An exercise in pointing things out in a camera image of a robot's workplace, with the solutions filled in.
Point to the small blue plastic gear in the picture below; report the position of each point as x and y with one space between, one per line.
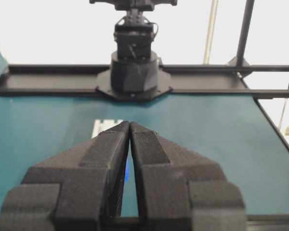
127 171

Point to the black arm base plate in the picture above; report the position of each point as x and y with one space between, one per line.
134 83

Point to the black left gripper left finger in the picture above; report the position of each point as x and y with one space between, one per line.
72 190

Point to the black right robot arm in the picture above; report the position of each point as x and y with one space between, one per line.
136 34

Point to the silver aluminium extrusion rail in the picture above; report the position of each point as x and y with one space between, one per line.
101 125

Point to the black vertical frame post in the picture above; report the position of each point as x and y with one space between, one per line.
238 60

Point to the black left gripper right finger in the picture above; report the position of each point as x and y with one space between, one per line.
181 190

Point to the black frame rail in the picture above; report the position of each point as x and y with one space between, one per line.
87 81

